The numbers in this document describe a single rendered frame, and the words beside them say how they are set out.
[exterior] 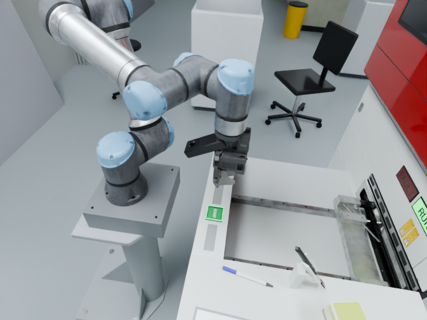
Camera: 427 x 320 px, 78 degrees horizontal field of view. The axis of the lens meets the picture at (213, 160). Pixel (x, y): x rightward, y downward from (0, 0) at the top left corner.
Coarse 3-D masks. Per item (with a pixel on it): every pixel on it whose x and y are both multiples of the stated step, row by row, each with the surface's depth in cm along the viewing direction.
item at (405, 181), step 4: (400, 172) 86; (404, 172) 84; (400, 176) 85; (404, 176) 84; (408, 176) 82; (400, 180) 85; (404, 180) 83; (408, 180) 81; (404, 184) 83; (408, 184) 81; (412, 184) 79; (404, 188) 83; (408, 188) 81; (412, 188) 79; (408, 192) 81; (412, 192) 79; (416, 192) 77; (408, 196) 80; (412, 196) 78
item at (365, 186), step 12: (360, 192) 108; (372, 192) 100; (372, 204) 97; (372, 228) 96; (384, 228) 88; (372, 240) 94; (384, 240) 87; (396, 252) 82; (384, 264) 86; (396, 264) 80; (384, 276) 85; (408, 288) 74
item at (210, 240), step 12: (216, 192) 93; (228, 192) 93; (204, 204) 89; (216, 204) 89; (228, 204) 89; (204, 216) 85; (228, 216) 86; (204, 228) 82; (216, 228) 83; (204, 240) 79; (216, 240) 79; (192, 252) 76; (204, 252) 76; (216, 252) 76
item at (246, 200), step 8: (232, 200) 107; (240, 200) 106; (248, 200) 105; (256, 200) 105; (264, 200) 106; (272, 200) 106; (280, 208) 106; (288, 208) 105; (296, 208) 105; (304, 208) 104; (312, 208) 104; (320, 208) 104; (328, 208) 105; (328, 216) 105
